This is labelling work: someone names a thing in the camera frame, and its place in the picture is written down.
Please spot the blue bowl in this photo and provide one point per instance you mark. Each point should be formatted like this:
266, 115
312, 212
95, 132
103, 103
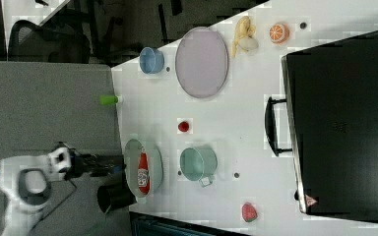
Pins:
151, 60

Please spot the lilac round plate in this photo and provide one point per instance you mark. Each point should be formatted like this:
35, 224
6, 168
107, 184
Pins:
201, 62

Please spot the silver toaster oven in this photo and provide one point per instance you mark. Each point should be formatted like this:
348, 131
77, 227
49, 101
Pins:
331, 97

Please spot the yellow plush banana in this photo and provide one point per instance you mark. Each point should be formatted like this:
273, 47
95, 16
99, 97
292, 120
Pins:
244, 36

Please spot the green mug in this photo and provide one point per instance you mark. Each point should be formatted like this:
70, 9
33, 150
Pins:
199, 164

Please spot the black office chair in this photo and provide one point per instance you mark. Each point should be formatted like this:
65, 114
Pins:
32, 43

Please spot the black cylinder lower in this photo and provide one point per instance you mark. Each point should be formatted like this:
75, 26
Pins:
114, 195

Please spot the small red plush strawberry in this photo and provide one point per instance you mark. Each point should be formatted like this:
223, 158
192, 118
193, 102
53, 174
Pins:
183, 126

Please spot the red plush ketchup bottle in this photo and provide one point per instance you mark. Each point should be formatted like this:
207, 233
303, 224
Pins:
143, 176

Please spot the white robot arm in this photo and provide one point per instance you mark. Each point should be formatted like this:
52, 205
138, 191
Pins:
26, 181

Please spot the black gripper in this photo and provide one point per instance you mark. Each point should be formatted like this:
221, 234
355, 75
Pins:
80, 164

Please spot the pink plush fruit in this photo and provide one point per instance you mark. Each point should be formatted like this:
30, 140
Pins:
248, 212

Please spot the plush orange half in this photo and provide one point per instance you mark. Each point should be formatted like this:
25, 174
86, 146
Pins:
279, 33

